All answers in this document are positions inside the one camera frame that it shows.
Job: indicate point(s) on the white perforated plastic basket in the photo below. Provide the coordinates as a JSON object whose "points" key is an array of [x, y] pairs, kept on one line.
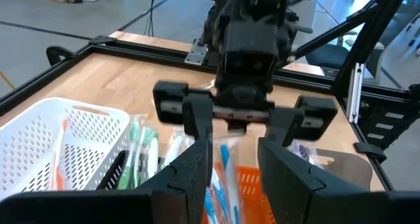
{"points": [[39, 103]]}

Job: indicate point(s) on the silver aluminium extrusion post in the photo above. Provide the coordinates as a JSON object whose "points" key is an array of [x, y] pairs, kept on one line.
{"points": [[356, 92]]}

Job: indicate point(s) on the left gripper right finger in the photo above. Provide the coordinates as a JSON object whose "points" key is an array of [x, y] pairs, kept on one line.
{"points": [[328, 207]]}

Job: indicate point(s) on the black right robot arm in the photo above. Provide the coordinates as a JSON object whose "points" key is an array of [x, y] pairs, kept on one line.
{"points": [[262, 7]]}

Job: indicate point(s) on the blue packaged toothbrush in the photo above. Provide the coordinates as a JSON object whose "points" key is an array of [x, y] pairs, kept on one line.
{"points": [[226, 165], [210, 207]]}

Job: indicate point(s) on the silver arm base bracket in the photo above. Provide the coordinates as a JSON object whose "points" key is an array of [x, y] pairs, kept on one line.
{"points": [[196, 53]]}

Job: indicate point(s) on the dark office chair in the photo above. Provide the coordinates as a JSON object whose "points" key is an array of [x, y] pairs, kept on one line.
{"points": [[328, 54]]}

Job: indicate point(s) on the black perforated plastic basket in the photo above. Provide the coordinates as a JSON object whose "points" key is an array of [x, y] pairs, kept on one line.
{"points": [[113, 174]]}

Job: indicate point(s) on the grey translucent plastic tray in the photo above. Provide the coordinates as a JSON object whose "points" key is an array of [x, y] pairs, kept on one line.
{"points": [[348, 171]]}

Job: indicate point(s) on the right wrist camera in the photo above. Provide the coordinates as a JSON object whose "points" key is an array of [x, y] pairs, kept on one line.
{"points": [[249, 61]]}

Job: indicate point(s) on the orange perforated plastic basket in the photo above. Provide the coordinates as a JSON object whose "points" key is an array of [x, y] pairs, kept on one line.
{"points": [[252, 191]]}

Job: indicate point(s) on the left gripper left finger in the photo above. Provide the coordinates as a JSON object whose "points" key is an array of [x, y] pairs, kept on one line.
{"points": [[115, 207]]}

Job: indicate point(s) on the orange packaged toothbrush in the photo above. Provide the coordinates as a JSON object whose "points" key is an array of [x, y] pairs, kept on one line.
{"points": [[59, 151]]}

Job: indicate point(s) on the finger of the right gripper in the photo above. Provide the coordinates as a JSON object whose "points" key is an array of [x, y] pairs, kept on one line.
{"points": [[282, 125], [197, 115]]}

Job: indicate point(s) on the purple packaged toothbrush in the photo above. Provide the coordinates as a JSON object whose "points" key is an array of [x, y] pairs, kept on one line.
{"points": [[305, 151]]}

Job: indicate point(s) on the black plastic table clamp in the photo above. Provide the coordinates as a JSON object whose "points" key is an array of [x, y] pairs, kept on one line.
{"points": [[370, 151]]}

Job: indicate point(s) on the green packaged toothbrush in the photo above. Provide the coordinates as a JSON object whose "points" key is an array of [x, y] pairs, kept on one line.
{"points": [[129, 158], [147, 151]]}

